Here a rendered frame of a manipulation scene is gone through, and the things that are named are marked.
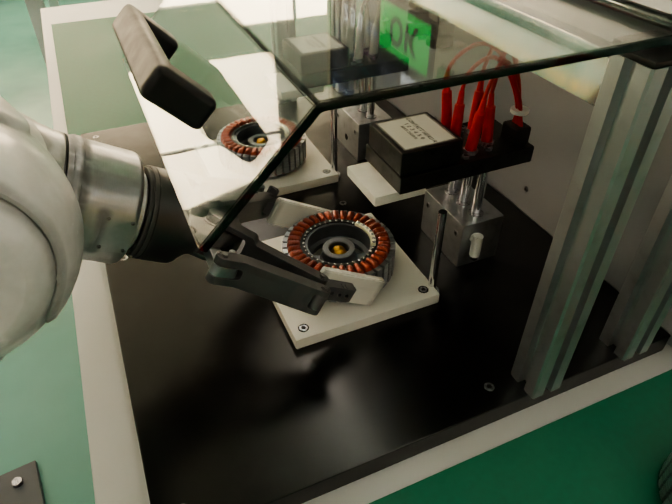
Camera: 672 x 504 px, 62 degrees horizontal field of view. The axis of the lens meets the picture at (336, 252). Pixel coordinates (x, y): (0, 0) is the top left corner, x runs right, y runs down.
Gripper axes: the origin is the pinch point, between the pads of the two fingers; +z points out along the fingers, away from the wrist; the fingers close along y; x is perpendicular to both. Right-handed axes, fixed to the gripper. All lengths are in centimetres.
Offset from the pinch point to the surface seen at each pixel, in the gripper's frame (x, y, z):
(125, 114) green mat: -12, -53, -10
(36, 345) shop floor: -95, -86, -4
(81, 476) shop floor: -91, -41, 3
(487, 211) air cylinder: 9.7, 2.5, 12.9
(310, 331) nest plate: -4.7, 7.0, -3.7
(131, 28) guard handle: 14.8, 7.0, -25.9
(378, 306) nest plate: -1.2, 6.6, 2.4
